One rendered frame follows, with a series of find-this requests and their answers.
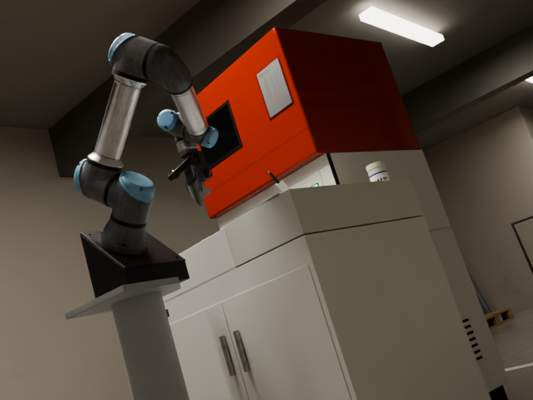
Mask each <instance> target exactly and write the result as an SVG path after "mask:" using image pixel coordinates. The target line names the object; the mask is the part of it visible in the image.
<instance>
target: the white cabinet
mask: <svg viewBox="0 0 533 400"><path fill-rule="evenodd" d="M164 305H165V309H166V312H167V317H168V321H169V323H170V327H171V332H172V336H173V338H174V344H175V347H176V350H177V353H178V359H179V362H180V365H181V369H182V374H183V377H184V380H185V384H186V389H187V392H188V395H189V399H190V400H491V398H490V396H489V392H488V390H487V387H486V385H485V381H484V379H483V376H482V374H481V370H480V368H479V366H478V363H477V360H476V357H475V355H474V351H473V349H472V346H471V343H470V340H469V337H468V336H467V333H466V329H465V327H464V324H463V322H462V319H461V316H460V313H459V312H458V307H457V305H456V303H455V300H454V297H453V294H452V292H451V289H450V286H449V283H448V281H447V277H446V275H445V273H444V270H443V266H442V264H441V262H440V259H439V256H438V253H437V251H436V249H435V245H434V243H433V240H432V238H431V234H430V232H429V229H428V226H427V223H426V221H425V219H424V216H423V217H414V218H408V219H403V220H398V221H388V222H383V223H377V224H372V225H363V226H358V227H353V228H347V229H338V230H332V231H327V232H322V233H313V234H308V235H304V236H302V237H299V238H297V239H295V240H292V241H290V242H289V243H287V244H284V245H283V246H281V247H279V248H276V249H275V250H273V251H271V252H268V253H267V254H264V255H262V256H260V257H258V258H256V259H254V260H252V261H250V262H248V263H246V264H244V265H242V266H240V267H238V268H236V269H233V270H231V271H229V272H227V273H225V274H223V275H221V276H219V277H217V278H215V279H213V280H211V281H209V282H207V283H205V284H202V285H200V286H199V287H196V288H194V289H193V290H190V291H188V292H186V293H185V294H182V295H180V296H178V297H177V298H174V299H171V300H170V301H168V302H165V303H164Z"/></svg>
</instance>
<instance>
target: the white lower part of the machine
mask: <svg viewBox="0 0 533 400"><path fill-rule="evenodd" d="M429 232H430V234H431V238H432V240H433V243H434V245H435V249H436V251H437V253H438V256H439V259H440V262H441V264H442V266H443V270H444V273H445V275H446V277H447V281H448V283H449V286H450V289H451V292H452V294H453V297H454V300H455V303H456V305H457V307H458V312H459V313H460V316H461V319H462V322H463V324H464V327H465V329H466V333H467V336H468V337H469V340H470V343H471V346H472V349H473V351H474V355H475V357H476V360H477V363H478V366H479V368H480V370H481V374H482V376H483V379H484V381H485V385H486V387H487V390H488V392H489V396H490V398H491V400H508V397H507V395H506V393H505V390H504V387H503V384H505V383H507V382H509V380H508V376H507V374H506V371H505V369H504V366H503V364H502V361H501V359H500V355H499V353H498V351H497V347H496V345H495V342H494V340H493V336H492V334H491V332H490V329H489V326H488V323H487V321H486V319H485V315H484V313H483V310H482V308H481V304H480V302H479V300H478V297H477V294H476V291H475V289H474V285H473V284H472V281H471V278H470V275H469V272H468V271H467V268H466V265H465V262H464V259H463V258H462V253H461V252H460V249H459V247H458V243H457V241H456V239H455V236H454V233H453V230H452V228H451V227H448V228H444V229H436V230H432V231H429Z"/></svg>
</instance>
